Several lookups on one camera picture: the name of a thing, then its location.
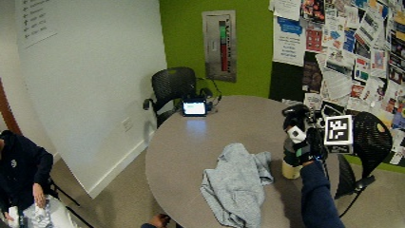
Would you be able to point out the white cloth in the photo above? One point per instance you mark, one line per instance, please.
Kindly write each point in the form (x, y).
(40, 217)

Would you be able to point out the black mesh office chair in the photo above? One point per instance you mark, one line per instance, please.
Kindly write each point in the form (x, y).
(172, 83)
(372, 139)

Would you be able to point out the black chair frame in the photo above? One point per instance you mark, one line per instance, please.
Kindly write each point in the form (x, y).
(69, 202)

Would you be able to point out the board of paper posters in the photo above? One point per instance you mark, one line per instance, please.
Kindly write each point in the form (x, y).
(349, 50)

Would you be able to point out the white cube with black markers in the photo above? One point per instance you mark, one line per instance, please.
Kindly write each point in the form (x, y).
(339, 130)

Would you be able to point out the wall sign with grey lettering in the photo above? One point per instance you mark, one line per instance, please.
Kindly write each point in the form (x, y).
(38, 20)

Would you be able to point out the small tablet screen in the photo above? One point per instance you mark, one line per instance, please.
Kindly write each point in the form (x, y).
(193, 108)

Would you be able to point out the brown wooden door frame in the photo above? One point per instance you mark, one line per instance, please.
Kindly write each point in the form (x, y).
(7, 109)

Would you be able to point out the cream and grey bottle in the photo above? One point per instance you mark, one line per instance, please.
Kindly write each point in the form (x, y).
(291, 171)

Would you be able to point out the grey sweatshirt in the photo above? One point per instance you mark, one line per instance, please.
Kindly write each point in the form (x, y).
(236, 180)

